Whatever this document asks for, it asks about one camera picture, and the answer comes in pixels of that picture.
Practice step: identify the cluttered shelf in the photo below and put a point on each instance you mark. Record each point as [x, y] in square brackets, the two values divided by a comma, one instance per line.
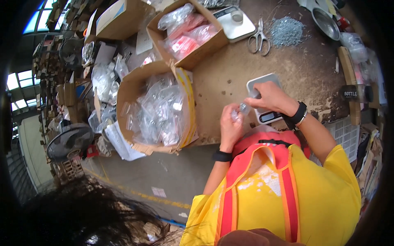
[49, 80]

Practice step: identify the heap of clear plastic bags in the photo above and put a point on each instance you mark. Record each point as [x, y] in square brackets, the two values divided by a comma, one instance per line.
[103, 81]

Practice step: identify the wooden pallet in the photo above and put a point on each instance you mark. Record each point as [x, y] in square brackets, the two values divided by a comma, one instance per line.
[70, 169]

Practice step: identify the grey digital scale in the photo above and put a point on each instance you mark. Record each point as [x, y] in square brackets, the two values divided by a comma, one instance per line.
[264, 78]

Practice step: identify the white grid sheet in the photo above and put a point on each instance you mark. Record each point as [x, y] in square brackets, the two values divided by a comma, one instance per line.
[144, 42]

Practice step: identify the small white cup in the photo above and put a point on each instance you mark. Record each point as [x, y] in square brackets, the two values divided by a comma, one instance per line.
[237, 16]

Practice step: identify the white plastic crate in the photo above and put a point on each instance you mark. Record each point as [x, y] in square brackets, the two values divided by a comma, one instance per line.
[344, 135]

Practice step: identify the closed cardboard box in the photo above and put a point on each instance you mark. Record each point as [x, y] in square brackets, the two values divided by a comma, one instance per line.
[123, 21]

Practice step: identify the dark small fan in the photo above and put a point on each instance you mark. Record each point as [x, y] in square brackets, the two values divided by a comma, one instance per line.
[71, 51]

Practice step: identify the person's body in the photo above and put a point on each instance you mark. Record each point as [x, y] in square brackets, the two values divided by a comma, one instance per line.
[320, 196]

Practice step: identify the black floor fan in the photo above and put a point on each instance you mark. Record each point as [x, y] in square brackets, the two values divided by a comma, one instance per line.
[69, 143]

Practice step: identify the person's left hand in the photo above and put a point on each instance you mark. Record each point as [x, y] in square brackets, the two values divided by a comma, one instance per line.
[229, 130]

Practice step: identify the black wrist band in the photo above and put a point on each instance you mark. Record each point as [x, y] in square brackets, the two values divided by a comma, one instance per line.
[222, 156]
[298, 114]

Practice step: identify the silver scissors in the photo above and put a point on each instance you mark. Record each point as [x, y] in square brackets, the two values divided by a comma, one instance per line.
[259, 38]

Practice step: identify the heap of flat cardboard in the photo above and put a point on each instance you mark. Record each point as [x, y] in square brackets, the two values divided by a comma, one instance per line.
[371, 163]

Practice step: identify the pile of silver screws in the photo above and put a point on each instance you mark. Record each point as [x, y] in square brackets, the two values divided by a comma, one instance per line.
[286, 31]

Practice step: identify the white digital scale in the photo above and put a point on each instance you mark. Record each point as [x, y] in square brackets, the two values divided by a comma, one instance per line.
[238, 30]

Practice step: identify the cardboard box of red packets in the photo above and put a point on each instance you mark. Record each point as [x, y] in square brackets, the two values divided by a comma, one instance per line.
[201, 52]

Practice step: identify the black labelled bottle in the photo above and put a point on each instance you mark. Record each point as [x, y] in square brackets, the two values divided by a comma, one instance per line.
[351, 93]

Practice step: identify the stack of white papers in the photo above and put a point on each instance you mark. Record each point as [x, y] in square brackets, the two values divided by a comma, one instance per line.
[121, 144]

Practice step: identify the small clear plastic bag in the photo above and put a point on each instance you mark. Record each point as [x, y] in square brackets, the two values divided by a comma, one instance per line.
[245, 108]

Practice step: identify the cardboard box of clear bags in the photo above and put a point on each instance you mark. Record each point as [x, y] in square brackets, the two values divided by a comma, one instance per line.
[160, 113]

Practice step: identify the metal bowl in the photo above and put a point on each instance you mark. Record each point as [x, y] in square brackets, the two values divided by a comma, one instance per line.
[325, 24]

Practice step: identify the wooden plank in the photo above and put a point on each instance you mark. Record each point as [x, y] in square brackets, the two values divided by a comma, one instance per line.
[347, 64]

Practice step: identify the person's right hand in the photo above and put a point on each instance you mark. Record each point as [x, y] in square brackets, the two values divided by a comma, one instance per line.
[274, 98]

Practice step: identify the round metal dial scale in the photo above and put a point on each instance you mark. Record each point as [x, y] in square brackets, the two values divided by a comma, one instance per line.
[87, 53]

